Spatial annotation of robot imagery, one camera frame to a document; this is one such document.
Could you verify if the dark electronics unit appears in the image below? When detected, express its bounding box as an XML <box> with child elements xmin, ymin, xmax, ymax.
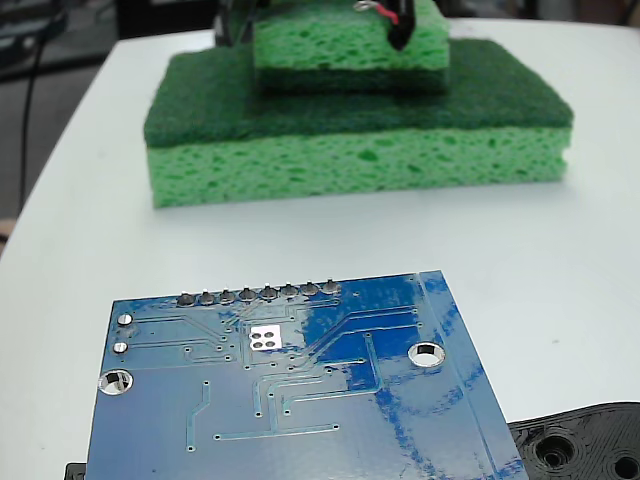
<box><xmin>0</xmin><ymin>0</ymin><xmax>71</xmax><ymax>81</ymax></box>

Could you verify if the red wire with ring terminal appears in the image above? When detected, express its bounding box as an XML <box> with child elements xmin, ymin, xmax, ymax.
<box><xmin>352</xmin><ymin>0</ymin><xmax>401</xmax><ymax>26</ymax></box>

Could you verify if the black plastic mount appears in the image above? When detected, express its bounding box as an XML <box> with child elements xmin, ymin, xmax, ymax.
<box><xmin>63</xmin><ymin>400</ymin><xmax>640</xmax><ymax>480</ymax></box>

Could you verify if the large green scouring sponge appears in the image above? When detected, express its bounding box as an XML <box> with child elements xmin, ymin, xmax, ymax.
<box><xmin>142</xmin><ymin>38</ymin><xmax>575</xmax><ymax>210</ymax></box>

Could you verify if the small green scouring sponge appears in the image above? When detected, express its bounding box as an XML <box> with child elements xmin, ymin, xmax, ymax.
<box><xmin>251</xmin><ymin>0</ymin><xmax>451</xmax><ymax>96</ymax></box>

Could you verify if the blue printed circuit board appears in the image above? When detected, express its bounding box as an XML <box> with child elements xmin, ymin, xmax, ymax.
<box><xmin>85</xmin><ymin>270</ymin><xmax>530</xmax><ymax>480</ymax></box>

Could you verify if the thin black cable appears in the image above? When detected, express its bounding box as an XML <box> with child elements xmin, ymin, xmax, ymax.
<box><xmin>18</xmin><ymin>34</ymin><xmax>47</xmax><ymax>216</ymax></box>

